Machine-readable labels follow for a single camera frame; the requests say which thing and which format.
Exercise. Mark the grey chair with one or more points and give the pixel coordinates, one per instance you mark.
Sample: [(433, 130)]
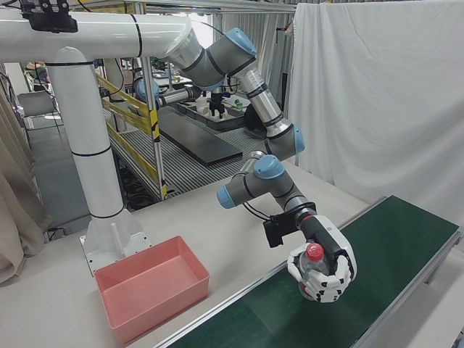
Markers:
[(36, 103)]

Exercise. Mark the white cloth curtain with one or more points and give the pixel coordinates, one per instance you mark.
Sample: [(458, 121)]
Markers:
[(380, 90)]

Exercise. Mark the black flat platform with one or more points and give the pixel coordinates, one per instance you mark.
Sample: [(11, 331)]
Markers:
[(203, 141)]

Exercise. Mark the aluminium frame post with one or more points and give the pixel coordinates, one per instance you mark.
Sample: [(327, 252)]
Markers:
[(156, 152)]

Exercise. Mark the small black gripper tool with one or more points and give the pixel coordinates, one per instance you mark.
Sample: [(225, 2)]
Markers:
[(216, 107)]

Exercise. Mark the white robot torso pillar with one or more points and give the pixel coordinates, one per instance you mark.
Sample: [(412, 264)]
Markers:
[(87, 127)]

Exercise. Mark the UR5e robot arm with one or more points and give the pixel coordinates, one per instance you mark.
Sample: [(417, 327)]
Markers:
[(232, 54)]

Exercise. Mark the pink plastic basket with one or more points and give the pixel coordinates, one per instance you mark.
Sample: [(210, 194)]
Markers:
[(152, 286)]

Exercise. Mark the black head camera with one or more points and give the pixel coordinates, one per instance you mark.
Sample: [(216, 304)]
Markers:
[(50, 16)]

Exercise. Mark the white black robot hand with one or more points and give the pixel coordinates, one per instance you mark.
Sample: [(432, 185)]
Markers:
[(335, 243)]

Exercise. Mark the yellow black safety barrier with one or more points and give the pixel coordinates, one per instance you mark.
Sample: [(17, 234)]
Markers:
[(125, 110)]

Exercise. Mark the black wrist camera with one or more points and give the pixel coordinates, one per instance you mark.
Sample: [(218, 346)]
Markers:
[(277, 232)]

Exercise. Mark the beige cloth curtain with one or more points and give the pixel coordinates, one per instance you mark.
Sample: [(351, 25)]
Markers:
[(14, 199)]

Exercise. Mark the green conveyor belt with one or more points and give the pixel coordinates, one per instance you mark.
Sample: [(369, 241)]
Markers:
[(380, 272)]

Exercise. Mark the grey parts tray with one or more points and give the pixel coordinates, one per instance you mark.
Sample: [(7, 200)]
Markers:
[(232, 121)]

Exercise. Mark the clear water bottle red cap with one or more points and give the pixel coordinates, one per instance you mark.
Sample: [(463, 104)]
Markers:
[(314, 252)]

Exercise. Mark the grey blue neighbour robot arm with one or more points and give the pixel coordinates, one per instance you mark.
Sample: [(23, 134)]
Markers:
[(174, 96)]

